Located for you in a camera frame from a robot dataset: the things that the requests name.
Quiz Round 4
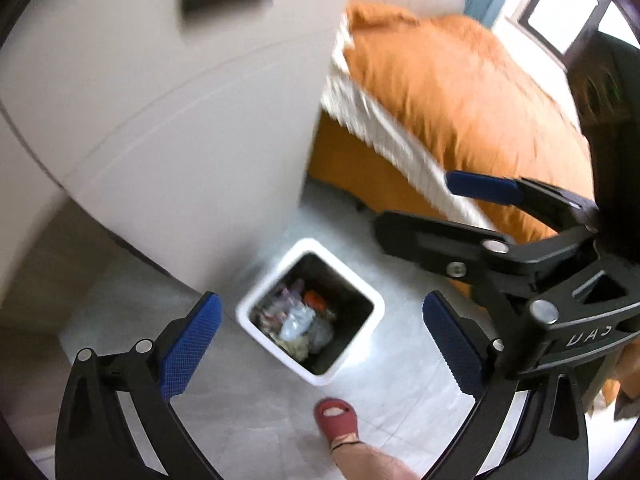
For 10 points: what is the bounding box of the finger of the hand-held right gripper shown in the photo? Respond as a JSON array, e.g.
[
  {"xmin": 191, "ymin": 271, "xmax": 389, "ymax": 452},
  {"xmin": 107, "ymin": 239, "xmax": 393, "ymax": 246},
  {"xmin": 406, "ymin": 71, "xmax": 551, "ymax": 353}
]
[
  {"xmin": 374, "ymin": 209, "xmax": 601, "ymax": 307},
  {"xmin": 445, "ymin": 170, "xmax": 601, "ymax": 233}
]

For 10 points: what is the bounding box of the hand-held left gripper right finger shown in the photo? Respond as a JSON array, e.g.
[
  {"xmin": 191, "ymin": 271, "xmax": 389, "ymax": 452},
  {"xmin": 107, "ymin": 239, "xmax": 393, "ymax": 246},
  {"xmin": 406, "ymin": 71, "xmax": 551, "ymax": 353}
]
[{"xmin": 422, "ymin": 290, "xmax": 591, "ymax": 480}]

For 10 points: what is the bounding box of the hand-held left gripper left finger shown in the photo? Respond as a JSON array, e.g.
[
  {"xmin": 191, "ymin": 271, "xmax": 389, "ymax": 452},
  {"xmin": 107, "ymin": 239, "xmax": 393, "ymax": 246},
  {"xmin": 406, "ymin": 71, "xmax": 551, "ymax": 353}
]
[{"xmin": 54, "ymin": 291, "xmax": 225, "ymax": 480}]

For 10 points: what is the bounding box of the white square trash bin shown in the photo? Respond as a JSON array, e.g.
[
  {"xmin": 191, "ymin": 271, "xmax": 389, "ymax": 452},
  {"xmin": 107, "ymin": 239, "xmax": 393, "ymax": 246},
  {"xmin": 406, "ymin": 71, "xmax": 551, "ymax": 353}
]
[{"xmin": 235, "ymin": 238, "xmax": 386, "ymax": 387}]

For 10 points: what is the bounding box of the clear bag of paper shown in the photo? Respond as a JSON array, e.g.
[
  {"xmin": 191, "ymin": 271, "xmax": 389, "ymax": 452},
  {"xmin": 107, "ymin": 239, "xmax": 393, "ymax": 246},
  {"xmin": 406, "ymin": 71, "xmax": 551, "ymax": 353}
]
[{"xmin": 277, "ymin": 335, "xmax": 313, "ymax": 363}]

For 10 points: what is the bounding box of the pink white packet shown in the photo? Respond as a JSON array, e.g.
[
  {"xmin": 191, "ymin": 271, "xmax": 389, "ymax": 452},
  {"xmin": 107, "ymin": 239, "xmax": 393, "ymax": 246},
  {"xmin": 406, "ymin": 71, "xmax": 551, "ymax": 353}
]
[{"xmin": 272, "ymin": 284, "xmax": 304, "ymax": 311}]

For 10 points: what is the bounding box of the bed with orange blanket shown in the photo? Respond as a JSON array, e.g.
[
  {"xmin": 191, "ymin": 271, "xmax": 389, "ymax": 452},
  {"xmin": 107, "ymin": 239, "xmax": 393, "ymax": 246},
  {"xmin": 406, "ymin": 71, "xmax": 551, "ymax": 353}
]
[{"xmin": 306, "ymin": 2, "xmax": 606, "ymax": 301}]

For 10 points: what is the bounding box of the clear crinkled plastic wrapper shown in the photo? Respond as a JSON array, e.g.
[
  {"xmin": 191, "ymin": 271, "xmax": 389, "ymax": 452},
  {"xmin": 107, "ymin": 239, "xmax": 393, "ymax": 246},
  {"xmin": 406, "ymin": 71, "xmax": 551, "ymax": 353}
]
[{"xmin": 279, "ymin": 306, "xmax": 334, "ymax": 350}]

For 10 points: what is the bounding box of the red slipper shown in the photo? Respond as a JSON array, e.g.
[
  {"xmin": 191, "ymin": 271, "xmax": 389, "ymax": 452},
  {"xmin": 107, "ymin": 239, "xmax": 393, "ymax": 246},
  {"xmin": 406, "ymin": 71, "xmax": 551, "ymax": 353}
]
[{"xmin": 313, "ymin": 398, "xmax": 362, "ymax": 453}]

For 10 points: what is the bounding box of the person's foot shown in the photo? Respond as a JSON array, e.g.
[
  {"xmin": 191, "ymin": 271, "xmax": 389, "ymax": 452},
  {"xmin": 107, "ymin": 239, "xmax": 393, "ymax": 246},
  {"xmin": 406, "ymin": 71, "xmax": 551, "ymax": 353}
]
[{"xmin": 330, "ymin": 440, "xmax": 426, "ymax": 480}]

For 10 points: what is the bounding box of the bedside cabinet with shelves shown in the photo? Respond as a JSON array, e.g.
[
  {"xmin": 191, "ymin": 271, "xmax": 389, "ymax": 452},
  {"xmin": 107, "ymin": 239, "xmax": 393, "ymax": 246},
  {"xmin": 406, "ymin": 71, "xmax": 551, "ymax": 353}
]
[{"xmin": 0, "ymin": 0, "xmax": 361, "ymax": 306}]

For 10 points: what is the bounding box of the window with dark frame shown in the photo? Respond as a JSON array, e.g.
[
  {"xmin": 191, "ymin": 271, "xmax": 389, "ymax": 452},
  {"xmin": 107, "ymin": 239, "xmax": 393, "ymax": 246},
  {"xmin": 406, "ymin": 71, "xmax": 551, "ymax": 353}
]
[{"xmin": 517, "ymin": 0, "xmax": 640, "ymax": 61}]

